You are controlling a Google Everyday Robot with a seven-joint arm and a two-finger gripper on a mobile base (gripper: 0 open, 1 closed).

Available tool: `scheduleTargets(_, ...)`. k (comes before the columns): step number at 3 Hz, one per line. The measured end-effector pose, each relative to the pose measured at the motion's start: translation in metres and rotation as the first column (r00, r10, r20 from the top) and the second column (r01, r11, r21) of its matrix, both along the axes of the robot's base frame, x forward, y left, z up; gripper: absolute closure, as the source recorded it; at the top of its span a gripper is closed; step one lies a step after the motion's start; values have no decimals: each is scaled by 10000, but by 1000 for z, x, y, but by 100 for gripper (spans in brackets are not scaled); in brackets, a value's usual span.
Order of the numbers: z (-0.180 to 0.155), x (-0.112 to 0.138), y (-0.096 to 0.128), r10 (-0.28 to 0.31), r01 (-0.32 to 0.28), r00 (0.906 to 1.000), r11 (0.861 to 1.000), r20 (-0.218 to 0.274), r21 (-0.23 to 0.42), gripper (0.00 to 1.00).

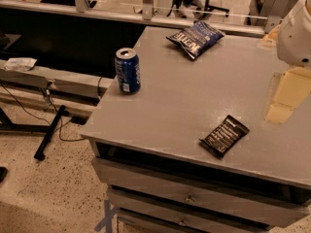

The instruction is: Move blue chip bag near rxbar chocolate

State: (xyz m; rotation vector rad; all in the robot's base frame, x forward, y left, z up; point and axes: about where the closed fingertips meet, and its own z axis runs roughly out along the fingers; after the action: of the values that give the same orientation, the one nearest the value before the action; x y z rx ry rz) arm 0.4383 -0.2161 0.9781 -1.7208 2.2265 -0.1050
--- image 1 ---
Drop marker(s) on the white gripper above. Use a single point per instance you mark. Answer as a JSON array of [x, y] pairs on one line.
[[295, 39]]

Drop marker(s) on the blue Kettle chip bag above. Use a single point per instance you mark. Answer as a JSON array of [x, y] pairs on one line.
[[196, 39]]

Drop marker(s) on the black rxbar chocolate wrapper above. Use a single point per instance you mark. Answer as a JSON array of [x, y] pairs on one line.
[[225, 136]]

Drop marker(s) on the grey drawer cabinet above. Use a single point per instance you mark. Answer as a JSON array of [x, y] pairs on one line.
[[147, 145]]

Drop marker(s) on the blue soda can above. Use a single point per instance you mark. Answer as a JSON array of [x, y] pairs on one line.
[[127, 70]]

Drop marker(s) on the grey low shelf bench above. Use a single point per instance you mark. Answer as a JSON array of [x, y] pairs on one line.
[[79, 92]]

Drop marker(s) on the black floor stand bar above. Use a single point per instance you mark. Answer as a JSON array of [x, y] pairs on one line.
[[39, 155]]

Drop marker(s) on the white crumpled cloth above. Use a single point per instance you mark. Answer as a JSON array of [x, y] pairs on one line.
[[21, 64]]

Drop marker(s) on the grey metal rail barrier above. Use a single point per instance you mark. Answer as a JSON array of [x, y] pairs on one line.
[[248, 15]]

